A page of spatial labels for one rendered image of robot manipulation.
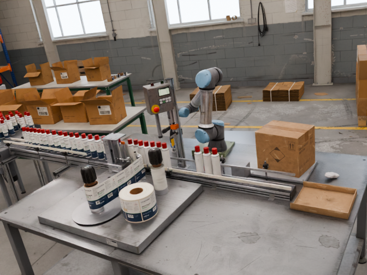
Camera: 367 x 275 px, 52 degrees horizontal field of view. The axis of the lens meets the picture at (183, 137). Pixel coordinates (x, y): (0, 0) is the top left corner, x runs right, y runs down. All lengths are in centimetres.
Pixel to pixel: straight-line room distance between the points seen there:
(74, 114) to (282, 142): 279
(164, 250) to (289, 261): 61
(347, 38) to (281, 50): 117
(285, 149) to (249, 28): 556
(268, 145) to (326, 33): 526
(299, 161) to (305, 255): 73
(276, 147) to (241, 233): 68
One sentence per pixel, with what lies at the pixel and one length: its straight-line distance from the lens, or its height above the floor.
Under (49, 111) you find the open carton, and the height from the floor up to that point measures 94.
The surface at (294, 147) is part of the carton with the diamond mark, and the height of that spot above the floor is 106.
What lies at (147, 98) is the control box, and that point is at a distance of 255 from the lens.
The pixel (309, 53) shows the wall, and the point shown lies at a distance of 772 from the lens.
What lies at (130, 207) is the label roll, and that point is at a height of 98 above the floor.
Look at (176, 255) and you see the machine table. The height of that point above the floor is 83.
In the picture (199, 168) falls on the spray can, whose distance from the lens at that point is 251.
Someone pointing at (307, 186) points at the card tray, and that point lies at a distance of 242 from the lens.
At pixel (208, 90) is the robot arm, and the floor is 137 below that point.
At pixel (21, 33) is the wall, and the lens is 1090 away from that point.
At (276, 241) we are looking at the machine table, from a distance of 199.
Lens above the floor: 204
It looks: 21 degrees down
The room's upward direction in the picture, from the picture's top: 9 degrees counter-clockwise
